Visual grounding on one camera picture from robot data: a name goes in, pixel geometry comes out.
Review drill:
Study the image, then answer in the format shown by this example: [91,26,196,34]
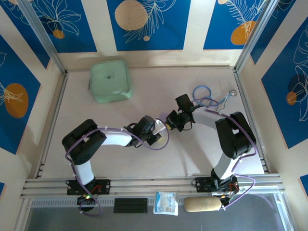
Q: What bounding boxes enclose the beige cork roll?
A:
[184,196,222,213]

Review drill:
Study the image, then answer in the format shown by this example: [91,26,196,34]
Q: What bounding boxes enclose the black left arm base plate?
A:
[66,178,112,196]

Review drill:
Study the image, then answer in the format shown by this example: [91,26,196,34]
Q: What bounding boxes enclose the mint green zip pouch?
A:
[88,59,133,104]

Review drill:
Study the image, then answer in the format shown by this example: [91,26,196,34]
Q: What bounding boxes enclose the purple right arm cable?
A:
[190,96,257,210]

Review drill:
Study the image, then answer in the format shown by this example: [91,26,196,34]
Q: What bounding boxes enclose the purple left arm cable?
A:
[65,116,170,216]

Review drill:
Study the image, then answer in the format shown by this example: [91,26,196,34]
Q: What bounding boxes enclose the aluminium table side rail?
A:
[34,72,70,179]
[233,68,272,174]

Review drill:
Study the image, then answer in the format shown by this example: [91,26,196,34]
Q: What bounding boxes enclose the black ribbed block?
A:
[113,198,148,214]

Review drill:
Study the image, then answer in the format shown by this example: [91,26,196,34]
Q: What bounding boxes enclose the clear plastic gauze packet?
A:
[153,191,179,216]

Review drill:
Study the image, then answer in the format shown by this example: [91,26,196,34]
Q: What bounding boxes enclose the aluminium frame cross rail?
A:
[20,173,287,200]

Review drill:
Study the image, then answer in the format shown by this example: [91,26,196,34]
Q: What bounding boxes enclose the blue stethoscope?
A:
[192,85,239,113]

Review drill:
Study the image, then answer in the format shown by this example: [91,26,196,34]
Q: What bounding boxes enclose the aluminium frame post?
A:
[17,0,68,76]
[234,0,277,74]

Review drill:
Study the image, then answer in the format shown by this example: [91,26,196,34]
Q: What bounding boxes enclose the lilac paper sheet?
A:
[154,113,169,135]

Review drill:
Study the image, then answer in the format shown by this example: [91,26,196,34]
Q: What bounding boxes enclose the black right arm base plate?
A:
[192,177,241,193]

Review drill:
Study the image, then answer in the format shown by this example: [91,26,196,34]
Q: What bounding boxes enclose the grey slotted cable duct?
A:
[30,198,157,208]

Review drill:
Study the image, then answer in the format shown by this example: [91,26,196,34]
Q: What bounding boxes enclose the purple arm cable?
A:
[65,116,170,216]
[190,96,257,210]

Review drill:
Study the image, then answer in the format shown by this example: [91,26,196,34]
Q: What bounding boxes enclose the blue floral wall poster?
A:
[250,0,297,64]
[0,0,51,70]
[30,0,98,54]
[261,23,308,150]
[203,0,268,51]
[106,0,192,51]
[0,34,41,155]

